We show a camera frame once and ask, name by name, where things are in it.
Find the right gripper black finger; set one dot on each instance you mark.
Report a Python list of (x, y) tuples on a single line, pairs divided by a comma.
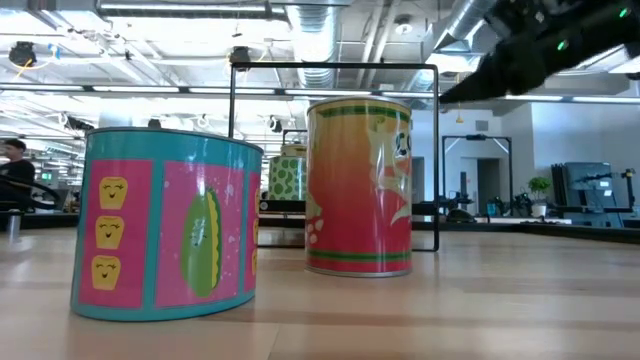
[(500, 77)]

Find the green dotted peas can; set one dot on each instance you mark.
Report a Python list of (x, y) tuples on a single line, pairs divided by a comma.
[(287, 177)]

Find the long ceiling light strip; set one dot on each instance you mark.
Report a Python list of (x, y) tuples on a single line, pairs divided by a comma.
[(135, 89), (600, 99)]

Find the green potted plant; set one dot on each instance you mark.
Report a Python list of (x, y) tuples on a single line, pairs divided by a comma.
[(540, 187)]

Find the black folded panels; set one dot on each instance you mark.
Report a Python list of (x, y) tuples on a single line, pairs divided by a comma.
[(587, 190)]

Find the wooden top workbench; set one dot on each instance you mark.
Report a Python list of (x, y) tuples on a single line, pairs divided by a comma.
[(520, 219)]

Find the teal pink corn can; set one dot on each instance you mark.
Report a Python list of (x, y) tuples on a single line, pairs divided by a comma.
[(165, 225)]

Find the person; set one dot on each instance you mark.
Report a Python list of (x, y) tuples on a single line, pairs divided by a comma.
[(17, 170)]

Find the silver smooth ventilation duct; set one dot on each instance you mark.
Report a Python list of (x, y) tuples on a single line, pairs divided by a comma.
[(460, 20)]

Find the black metal rig frame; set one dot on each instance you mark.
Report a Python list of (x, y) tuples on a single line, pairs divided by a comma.
[(510, 170)]

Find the black table edge rail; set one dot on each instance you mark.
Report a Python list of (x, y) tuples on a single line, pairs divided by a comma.
[(575, 232)]

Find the silver ribbed ventilation duct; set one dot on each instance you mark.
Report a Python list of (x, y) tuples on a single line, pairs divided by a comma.
[(315, 45)]

